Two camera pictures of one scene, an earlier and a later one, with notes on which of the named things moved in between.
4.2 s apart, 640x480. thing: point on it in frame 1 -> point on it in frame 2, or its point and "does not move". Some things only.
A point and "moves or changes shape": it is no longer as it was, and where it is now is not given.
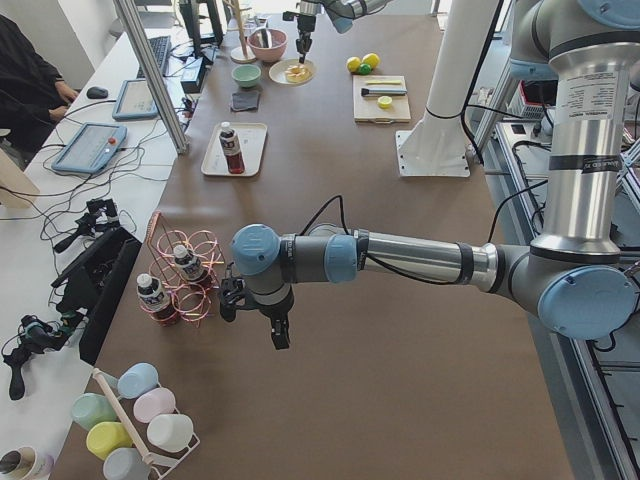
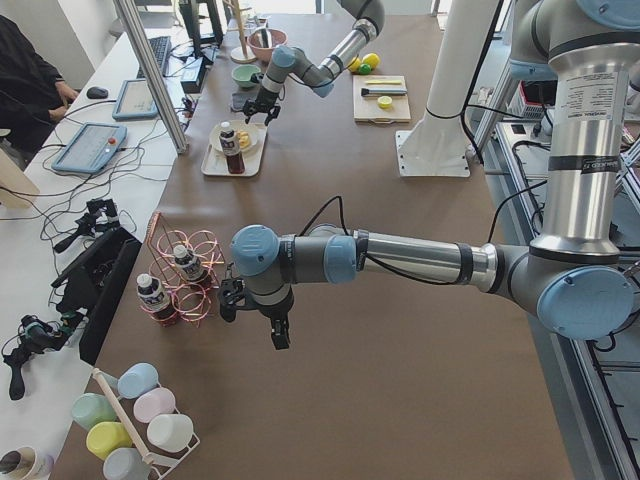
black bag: x=89 y=288 does not move
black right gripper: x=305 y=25 -> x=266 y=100
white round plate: x=290 y=72 moves or changes shape
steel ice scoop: x=266 y=38 does not move
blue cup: x=137 y=379 does not move
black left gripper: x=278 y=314 does not move
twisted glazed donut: x=297 y=74 moves or changes shape
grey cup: x=126 y=464 does not move
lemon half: x=384 y=102 does not move
